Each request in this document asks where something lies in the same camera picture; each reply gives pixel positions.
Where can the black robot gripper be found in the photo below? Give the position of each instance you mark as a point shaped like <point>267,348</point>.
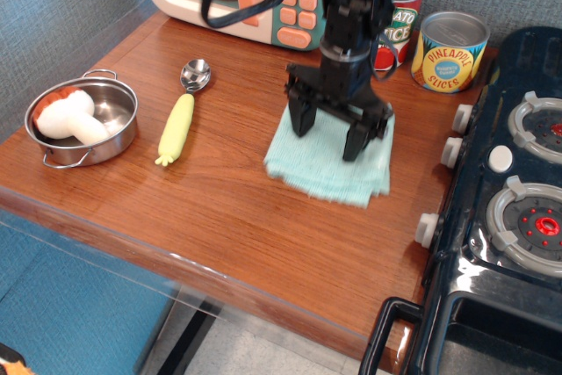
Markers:
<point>341,87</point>

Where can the light blue cloth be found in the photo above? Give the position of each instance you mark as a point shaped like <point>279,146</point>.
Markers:
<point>313,164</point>

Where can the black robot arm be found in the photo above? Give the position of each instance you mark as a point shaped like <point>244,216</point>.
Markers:
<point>354,25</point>

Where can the grey stove knob bottom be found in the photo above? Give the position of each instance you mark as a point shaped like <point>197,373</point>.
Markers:
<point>426,228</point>

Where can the grey stove knob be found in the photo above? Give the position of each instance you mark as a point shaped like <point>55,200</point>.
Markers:
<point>451,152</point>
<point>462,118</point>
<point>426,228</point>

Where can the grey stove knob middle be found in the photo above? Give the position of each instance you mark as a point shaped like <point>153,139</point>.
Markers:
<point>451,152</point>

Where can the grey stove knob top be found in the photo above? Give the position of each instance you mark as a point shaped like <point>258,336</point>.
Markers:
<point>462,118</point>

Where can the pineapple slices can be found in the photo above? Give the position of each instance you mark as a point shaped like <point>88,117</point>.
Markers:
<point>450,47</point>

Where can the tomato sauce can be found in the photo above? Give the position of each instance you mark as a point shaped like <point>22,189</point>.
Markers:
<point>399,33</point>

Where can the black toy stove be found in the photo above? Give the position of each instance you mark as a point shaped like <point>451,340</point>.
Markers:
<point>492,301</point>

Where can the small steel pot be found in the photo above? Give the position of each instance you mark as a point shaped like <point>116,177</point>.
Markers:
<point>116,106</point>

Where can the white plush mushroom toy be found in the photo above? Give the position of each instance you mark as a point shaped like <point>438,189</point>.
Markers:
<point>69,112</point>

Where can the orange plush toy corner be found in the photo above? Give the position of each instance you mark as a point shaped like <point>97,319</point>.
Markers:
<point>15,368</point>

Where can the yellow handled metal spoon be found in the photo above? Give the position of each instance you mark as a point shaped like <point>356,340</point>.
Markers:
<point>195,75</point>

